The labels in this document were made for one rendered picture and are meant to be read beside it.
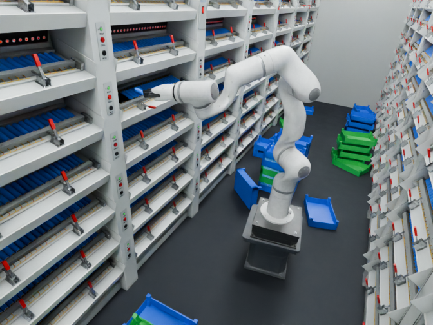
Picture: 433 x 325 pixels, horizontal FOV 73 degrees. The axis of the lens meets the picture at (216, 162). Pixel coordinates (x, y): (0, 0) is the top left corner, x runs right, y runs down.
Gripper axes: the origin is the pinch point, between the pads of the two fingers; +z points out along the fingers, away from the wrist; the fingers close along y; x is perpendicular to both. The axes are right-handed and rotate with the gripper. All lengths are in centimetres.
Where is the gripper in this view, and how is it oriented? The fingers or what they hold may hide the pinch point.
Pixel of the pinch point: (149, 93)
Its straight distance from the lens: 129.5
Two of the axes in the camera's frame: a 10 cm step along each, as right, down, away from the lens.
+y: -4.7, 4.2, -7.8
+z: -8.8, -1.0, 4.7
